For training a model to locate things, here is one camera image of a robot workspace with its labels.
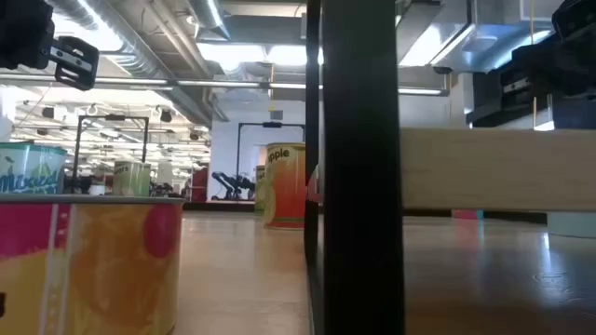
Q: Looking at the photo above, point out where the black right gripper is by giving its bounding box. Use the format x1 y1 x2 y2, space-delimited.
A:
467 32 596 128

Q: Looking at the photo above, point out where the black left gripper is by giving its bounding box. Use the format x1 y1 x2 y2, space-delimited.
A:
0 0 100 92

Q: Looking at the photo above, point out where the white teal Mixed label can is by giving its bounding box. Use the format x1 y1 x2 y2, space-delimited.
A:
0 141 69 195

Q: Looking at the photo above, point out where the pink and teal can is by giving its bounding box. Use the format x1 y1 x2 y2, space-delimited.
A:
451 208 484 221

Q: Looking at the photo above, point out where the short pink yellow orange can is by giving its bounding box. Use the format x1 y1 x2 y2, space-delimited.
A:
0 194 185 335

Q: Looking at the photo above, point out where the orange yellow fruit can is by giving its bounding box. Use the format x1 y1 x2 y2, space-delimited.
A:
264 141 307 230

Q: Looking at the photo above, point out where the yellow green labelled can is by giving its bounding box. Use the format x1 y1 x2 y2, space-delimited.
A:
253 164 267 216

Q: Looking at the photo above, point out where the long silver ceiling pipe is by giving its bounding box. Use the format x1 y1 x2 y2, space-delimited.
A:
0 73 451 98

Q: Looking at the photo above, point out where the bright ceiling light panel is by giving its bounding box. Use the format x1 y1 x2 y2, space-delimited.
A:
195 41 325 69

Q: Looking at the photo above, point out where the red cabinet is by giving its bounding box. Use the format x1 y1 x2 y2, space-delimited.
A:
189 166 210 204

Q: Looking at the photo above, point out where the ribbed silver air duct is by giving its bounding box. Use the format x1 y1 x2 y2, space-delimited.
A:
46 0 220 127

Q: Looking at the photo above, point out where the black background station frame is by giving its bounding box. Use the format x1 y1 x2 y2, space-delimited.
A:
75 114 150 194
236 121 307 202

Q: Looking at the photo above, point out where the smooth silver air duct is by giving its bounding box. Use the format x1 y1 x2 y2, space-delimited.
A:
185 0 233 42

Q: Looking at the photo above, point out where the black aluminium rig frame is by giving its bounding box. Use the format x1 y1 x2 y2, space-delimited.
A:
183 199 549 225

